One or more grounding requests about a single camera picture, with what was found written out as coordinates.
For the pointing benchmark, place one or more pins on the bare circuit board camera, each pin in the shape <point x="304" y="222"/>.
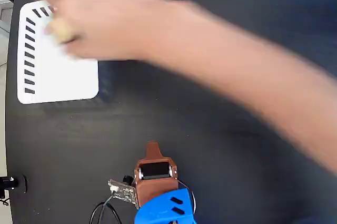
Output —
<point x="123" y="190"/>

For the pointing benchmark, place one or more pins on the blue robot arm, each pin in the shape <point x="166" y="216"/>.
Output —
<point x="163" y="209"/>

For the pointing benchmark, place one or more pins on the black table clamp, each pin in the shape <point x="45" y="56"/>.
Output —
<point x="13" y="183"/>

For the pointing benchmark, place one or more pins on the red turtle toy silver shell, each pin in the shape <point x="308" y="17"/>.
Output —
<point x="61" y="31"/>

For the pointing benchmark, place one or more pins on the person's bare hand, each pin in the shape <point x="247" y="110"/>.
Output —
<point x="105" y="15"/>

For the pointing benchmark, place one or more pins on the white rectangular tray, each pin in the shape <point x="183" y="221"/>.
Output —
<point x="65" y="81"/>

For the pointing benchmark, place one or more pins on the brown gripper with servo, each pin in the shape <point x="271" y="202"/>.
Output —
<point x="156" y="187"/>

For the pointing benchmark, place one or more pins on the person's bare forearm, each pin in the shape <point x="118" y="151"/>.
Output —
<point x="250" y="71"/>

